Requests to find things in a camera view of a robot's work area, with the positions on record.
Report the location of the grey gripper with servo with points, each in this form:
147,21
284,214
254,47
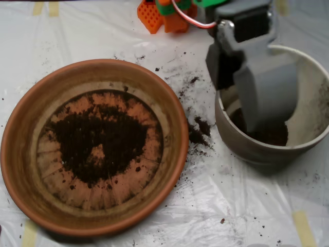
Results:
253,60

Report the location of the dark soil heap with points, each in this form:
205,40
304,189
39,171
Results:
272,136

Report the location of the dark soil pile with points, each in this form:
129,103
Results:
82,139

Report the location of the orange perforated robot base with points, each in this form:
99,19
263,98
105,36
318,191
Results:
150,18

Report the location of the spilled soil clump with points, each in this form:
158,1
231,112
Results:
198,135

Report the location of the white plant pot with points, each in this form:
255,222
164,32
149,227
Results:
257,157

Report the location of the terracotta plant saucer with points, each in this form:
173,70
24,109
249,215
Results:
18,167

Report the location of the beige masking tape strip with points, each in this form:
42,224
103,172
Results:
38,9
283,7
304,229
29,234
54,9

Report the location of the clear plastic cover sheet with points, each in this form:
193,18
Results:
231,205

